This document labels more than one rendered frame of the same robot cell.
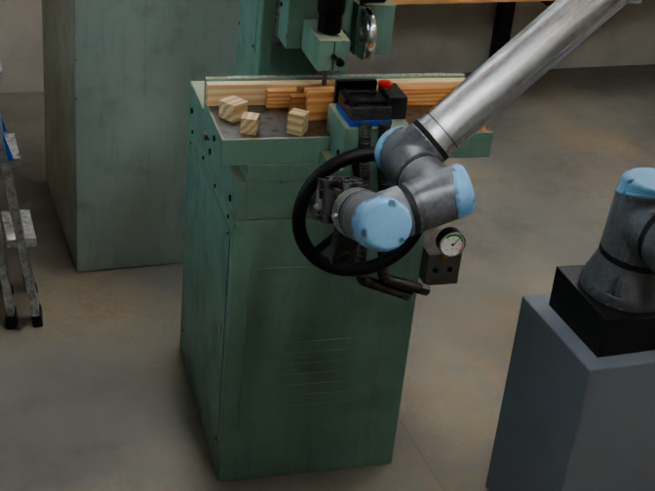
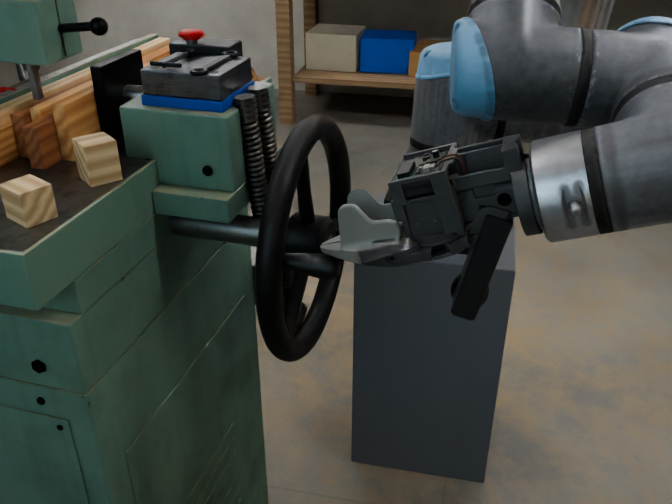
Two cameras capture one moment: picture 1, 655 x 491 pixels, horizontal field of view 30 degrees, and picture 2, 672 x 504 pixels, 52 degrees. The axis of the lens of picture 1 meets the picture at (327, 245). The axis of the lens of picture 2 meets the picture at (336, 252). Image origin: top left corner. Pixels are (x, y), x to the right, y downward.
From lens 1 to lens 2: 1.97 m
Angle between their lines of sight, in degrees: 48
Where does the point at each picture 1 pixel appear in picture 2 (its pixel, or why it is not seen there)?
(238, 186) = (73, 330)
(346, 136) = (230, 131)
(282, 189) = (127, 290)
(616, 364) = (510, 252)
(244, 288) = (126, 487)
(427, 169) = (639, 40)
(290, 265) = (162, 399)
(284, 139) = (107, 197)
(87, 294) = not seen: outside the picture
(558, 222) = not seen: hidden behind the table
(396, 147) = (526, 43)
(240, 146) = (54, 250)
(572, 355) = not seen: hidden behind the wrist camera
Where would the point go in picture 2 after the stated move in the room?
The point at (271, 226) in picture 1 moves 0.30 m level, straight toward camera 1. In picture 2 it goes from (130, 361) to (354, 465)
